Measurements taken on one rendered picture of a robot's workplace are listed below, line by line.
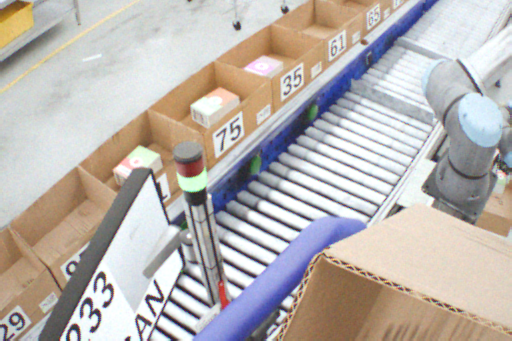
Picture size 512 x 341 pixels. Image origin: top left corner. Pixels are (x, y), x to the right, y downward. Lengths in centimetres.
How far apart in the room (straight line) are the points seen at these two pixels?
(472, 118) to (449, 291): 116
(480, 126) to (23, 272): 157
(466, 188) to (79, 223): 133
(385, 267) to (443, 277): 4
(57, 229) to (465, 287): 186
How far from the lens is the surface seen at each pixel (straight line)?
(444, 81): 155
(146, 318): 119
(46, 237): 203
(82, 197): 209
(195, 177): 98
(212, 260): 115
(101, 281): 101
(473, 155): 145
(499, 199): 226
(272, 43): 270
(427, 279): 27
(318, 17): 299
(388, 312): 44
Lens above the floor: 228
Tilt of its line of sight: 40 degrees down
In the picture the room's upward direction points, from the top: 5 degrees counter-clockwise
